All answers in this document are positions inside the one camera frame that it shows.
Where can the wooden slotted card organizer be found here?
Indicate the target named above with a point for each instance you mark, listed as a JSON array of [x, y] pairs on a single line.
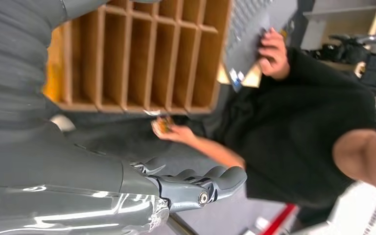
[[128, 65]]

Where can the chrome stanchion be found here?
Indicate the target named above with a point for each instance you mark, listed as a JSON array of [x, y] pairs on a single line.
[[180, 228]]

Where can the seated person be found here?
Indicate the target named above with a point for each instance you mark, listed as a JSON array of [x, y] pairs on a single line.
[[304, 129]]

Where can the red barrier belt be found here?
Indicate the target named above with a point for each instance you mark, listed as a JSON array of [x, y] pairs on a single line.
[[278, 220]]

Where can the grey laptop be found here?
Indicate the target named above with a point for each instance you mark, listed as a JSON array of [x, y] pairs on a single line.
[[249, 32]]

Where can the pale background desk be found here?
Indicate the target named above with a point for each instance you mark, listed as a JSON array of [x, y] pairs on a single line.
[[313, 32]]

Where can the black background equipment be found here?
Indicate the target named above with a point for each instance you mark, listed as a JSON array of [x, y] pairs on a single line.
[[347, 52]]

